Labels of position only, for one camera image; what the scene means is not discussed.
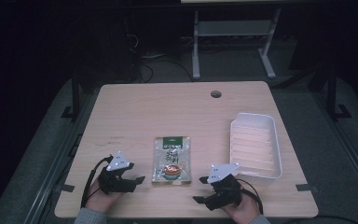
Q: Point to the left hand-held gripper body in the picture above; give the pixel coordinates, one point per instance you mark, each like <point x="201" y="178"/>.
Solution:
<point x="118" y="161"/>

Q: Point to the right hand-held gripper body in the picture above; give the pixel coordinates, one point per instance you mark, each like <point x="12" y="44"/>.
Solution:
<point x="225" y="189"/>

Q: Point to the clear seasoning packet green label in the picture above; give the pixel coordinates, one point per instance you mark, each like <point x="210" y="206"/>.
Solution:
<point x="171" y="160"/>

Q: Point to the white plastic tray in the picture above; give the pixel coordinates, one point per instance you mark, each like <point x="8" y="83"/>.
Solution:
<point x="254" y="146"/>

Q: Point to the person's right hand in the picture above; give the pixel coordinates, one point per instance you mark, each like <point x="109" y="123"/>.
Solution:
<point x="245" y="211"/>

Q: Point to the person's left hand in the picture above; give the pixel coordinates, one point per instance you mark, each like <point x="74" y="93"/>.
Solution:
<point x="99" y="200"/>

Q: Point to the black metal stand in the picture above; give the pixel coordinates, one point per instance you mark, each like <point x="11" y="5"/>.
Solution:
<point x="75" y="99"/>
<point x="332" y="96"/>

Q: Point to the black table edge bracket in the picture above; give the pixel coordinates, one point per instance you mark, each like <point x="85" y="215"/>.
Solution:
<point x="67" y="188"/>
<point x="306" y="187"/>

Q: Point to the white metal frame table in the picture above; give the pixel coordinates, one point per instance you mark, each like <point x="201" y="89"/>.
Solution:
<point x="233" y="27"/>

